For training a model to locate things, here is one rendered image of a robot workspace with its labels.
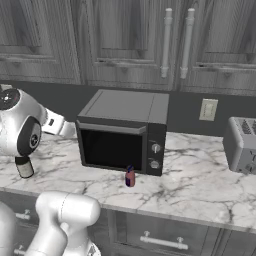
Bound white cupboard door handle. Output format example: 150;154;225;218
160;7;174;79
179;7;196;80

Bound dark grey microwave oven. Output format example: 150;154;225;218
74;88;171;177

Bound small red juice bottle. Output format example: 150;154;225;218
124;164;136;188

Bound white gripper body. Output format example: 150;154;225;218
59;119;79;139

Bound white drawer handle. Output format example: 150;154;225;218
13;245;28;256
139;231;190;251
14;209;32;221

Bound grey wooden cupboard door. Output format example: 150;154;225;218
0;0;83;86
71;0;178;92
175;0;256;98

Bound white wall socket plate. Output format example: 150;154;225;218
198;98;219;122
0;83;14;93

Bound grey toaster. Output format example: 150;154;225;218
222;116;256;175

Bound black microwave door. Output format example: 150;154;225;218
75;120;148;174

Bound grey drawer front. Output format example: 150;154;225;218
0;191;40;226
13;223;42;256
216;227;256;256
114;210;215;256

